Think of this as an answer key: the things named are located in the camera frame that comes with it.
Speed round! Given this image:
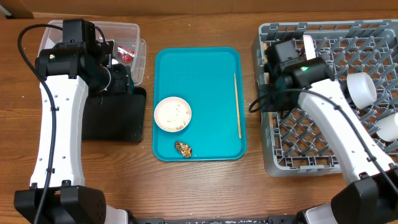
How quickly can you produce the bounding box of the grey dishwasher rack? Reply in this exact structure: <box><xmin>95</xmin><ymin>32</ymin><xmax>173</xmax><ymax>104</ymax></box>
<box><xmin>252</xmin><ymin>19</ymin><xmax>397</xmax><ymax>177</ymax></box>

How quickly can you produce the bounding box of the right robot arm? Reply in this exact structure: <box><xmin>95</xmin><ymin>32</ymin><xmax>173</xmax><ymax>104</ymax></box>
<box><xmin>258</xmin><ymin>58</ymin><xmax>397</xmax><ymax>223</ymax></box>

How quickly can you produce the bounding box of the red silver wrapper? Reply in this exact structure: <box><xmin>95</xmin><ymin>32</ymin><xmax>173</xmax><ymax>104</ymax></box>
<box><xmin>116</xmin><ymin>45</ymin><xmax>135</xmax><ymax>63</ymax></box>

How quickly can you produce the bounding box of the pink bowl with crumbs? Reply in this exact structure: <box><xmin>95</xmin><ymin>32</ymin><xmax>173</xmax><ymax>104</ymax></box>
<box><xmin>154</xmin><ymin>96</ymin><xmax>192</xmax><ymax>133</ymax></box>

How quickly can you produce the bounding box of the black tray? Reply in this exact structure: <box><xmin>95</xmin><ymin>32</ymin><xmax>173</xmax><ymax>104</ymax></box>
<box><xmin>82</xmin><ymin>87</ymin><xmax>147</xmax><ymax>142</ymax></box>

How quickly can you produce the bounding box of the grey-blue bowl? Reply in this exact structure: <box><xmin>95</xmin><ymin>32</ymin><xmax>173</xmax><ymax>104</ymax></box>
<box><xmin>346</xmin><ymin>72</ymin><xmax>377</xmax><ymax>110</ymax></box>

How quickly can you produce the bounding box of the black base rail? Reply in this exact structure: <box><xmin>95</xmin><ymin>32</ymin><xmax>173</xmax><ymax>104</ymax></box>
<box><xmin>127</xmin><ymin>210</ymin><xmax>302</xmax><ymax>224</ymax></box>

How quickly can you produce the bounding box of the white cup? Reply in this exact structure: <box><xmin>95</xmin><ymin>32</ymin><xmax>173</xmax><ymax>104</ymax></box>
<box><xmin>376</xmin><ymin>113</ymin><xmax>398</xmax><ymax>142</ymax></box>

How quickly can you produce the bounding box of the teal plastic tray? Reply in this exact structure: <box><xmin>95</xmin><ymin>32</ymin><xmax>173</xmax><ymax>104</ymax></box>
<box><xmin>152</xmin><ymin>47</ymin><xmax>247</xmax><ymax>162</ymax></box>

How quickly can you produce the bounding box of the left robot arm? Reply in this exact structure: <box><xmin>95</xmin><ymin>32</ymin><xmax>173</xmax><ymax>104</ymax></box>
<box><xmin>14</xmin><ymin>39</ymin><xmax>136</xmax><ymax>223</ymax></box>

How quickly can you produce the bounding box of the clear plastic bin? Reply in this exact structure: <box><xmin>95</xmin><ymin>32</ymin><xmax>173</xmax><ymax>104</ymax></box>
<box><xmin>37</xmin><ymin>20</ymin><xmax>147</xmax><ymax>86</ymax></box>

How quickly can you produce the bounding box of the brown food scrap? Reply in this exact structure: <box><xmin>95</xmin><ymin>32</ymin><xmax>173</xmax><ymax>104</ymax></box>
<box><xmin>174</xmin><ymin>141</ymin><xmax>193</xmax><ymax>158</ymax></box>

